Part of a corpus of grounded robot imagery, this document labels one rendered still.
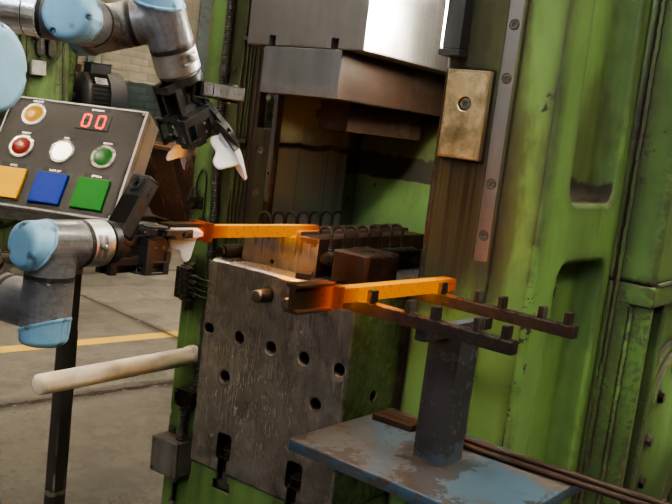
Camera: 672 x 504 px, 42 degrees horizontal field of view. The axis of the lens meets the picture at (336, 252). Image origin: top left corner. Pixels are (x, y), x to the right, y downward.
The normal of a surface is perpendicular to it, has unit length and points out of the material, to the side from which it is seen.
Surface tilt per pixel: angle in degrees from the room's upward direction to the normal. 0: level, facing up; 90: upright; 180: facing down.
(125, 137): 60
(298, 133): 90
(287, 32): 90
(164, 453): 90
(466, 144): 90
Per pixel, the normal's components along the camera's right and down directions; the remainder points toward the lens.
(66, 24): -0.04, 0.14
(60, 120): -0.11, -0.40
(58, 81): 0.61, -0.01
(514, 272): -0.58, 0.04
